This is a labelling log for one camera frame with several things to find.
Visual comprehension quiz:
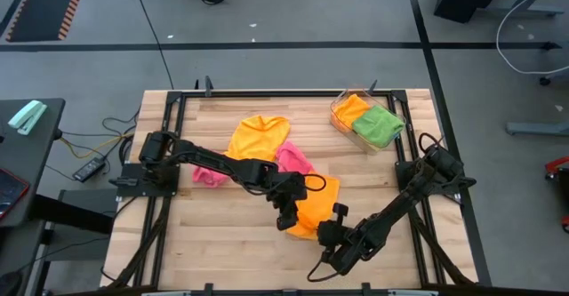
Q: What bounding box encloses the orange microfiber towel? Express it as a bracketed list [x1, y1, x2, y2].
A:
[285, 170, 341, 241]
[228, 115, 293, 163]
[333, 93, 372, 131]

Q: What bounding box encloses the black orange-striped floor mat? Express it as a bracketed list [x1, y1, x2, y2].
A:
[4, 0, 89, 44]

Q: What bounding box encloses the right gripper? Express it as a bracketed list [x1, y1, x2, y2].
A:
[317, 220, 371, 276]

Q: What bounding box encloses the red chair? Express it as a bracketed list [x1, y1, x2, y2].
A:
[544, 155, 569, 234]

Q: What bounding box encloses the black metal rig frame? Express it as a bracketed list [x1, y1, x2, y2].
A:
[104, 89, 493, 296]

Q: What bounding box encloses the clear plastic bin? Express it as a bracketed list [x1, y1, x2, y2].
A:
[329, 88, 407, 156]

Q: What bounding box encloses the dark side table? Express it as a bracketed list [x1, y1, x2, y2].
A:
[0, 97, 67, 229]

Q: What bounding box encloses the white floor cable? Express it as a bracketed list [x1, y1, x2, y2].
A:
[495, 0, 569, 76]

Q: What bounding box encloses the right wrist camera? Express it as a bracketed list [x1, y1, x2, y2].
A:
[332, 202, 350, 226]

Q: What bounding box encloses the red phone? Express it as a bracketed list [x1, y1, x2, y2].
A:
[0, 167, 31, 221]

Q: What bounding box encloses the green microfiber towel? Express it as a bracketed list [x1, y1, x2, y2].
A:
[351, 104, 406, 149]

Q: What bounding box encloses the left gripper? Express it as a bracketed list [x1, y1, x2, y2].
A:
[268, 172, 309, 232]

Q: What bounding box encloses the black floor cable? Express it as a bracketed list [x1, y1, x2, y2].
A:
[128, 0, 176, 91]

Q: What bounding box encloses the yellow floor cable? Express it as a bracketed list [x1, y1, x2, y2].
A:
[59, 131, 135, 160]

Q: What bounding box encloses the dark desk leg frame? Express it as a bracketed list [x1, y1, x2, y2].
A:
[26, 188, 120, 296]

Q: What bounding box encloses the mint green stapler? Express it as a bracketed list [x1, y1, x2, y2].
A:
[7, 100, 49, 136]

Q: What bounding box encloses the black power adapter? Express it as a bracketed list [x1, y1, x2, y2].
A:
[71, 156, 107, 184]

